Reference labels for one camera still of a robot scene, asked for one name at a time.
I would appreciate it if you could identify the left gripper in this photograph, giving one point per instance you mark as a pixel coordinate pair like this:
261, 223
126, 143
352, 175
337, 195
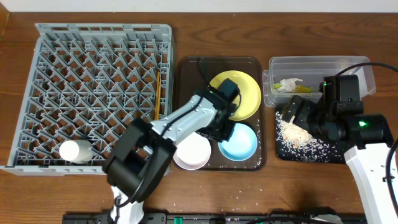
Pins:
218, 131

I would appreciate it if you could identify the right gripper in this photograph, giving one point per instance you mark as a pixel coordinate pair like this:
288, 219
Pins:
302, 113

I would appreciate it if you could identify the green snack wrapper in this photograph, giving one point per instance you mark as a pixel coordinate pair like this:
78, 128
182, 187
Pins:
297, 89

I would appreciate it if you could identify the light blue bowl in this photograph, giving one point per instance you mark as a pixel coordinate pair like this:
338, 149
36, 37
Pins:
241, 145

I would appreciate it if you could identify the white tissue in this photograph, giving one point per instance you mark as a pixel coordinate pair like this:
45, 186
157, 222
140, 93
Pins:
288, 85

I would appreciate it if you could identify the white pink bowl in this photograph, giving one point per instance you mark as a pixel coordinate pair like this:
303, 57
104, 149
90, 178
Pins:
193, 152

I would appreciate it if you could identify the yellow round plate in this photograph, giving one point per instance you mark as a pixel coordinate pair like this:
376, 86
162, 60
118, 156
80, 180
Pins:
250, 93

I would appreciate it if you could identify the white cylindrical cup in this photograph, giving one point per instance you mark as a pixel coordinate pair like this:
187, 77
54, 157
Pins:
76, 151

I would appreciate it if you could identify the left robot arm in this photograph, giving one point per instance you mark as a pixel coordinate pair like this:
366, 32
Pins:
144, 151

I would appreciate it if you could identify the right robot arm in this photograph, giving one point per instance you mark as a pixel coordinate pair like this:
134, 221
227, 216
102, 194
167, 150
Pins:
364, 139

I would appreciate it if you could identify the clear plastic waste bin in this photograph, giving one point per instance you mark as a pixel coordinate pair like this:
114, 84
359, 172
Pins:
309, 72

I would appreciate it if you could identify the spilled rice food waste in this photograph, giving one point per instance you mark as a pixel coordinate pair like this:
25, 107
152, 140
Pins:
295, 137

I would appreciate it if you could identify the grey plastic dishwasher rack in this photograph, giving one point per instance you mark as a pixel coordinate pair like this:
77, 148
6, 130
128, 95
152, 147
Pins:
89, 81

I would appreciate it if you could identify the black rectangular tray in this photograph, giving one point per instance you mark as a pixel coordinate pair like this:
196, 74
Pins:
298, 152

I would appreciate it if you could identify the dark brown serving tray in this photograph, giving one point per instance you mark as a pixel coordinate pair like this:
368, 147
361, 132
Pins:
189, 80

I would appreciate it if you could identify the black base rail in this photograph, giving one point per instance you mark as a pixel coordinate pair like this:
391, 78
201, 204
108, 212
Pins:
163, 218

